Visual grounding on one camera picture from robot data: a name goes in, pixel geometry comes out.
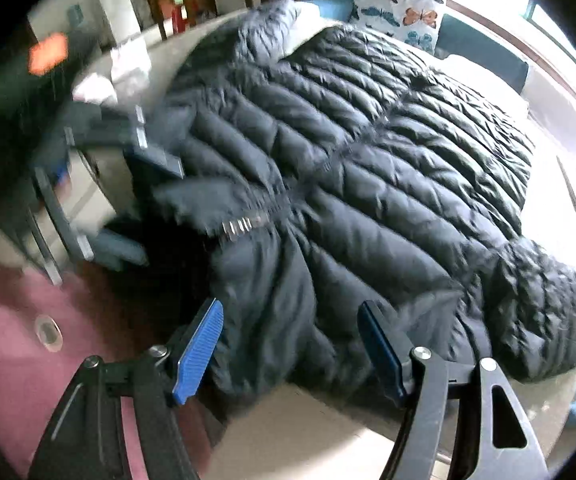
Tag white refrigerator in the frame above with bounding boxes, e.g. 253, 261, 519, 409
92, 0, 141, 46

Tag butterfly print pillow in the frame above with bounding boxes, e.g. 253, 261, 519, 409
349, 0, 445, 54

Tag grey star mattress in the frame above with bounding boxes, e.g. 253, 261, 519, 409
66, 8, 576, 480

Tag teal bed headboard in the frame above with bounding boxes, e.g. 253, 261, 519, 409
304, 0, 529, 93

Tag black puffer down jacket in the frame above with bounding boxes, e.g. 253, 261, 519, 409
128, 0, 576, 415

